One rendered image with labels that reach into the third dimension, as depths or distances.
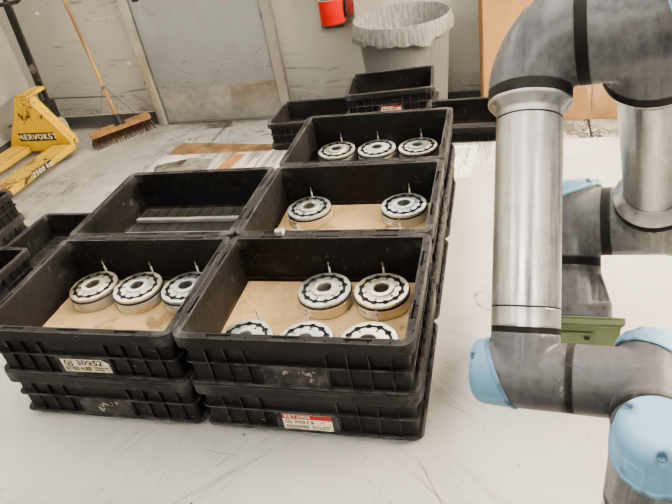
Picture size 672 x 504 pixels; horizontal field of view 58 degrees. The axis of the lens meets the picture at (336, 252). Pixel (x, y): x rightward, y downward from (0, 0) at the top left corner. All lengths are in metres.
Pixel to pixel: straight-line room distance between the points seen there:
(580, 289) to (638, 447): 0.51
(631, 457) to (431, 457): 0.51
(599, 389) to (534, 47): 0.37
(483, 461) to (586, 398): 0.40
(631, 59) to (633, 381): 0.34
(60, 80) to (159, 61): 0.91
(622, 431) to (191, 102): 4.29
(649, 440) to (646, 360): 0.12
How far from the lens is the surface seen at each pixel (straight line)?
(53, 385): 1.30
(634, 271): 1.43
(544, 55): 0.74
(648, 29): 0.73
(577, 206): 1.08
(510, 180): 0.71
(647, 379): 0.66
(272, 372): 1.01
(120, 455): 1.22
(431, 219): 1.16
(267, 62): 4.31
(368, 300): 1.09
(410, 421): 1.04
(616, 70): 0.75
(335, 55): 4.18
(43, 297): 1.38
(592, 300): 1.06
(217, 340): 0.99
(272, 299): 1.20
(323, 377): 0.99
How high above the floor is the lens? 1.54
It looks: 34 degrees down
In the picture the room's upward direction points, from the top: 11 degrees counter-clockwise
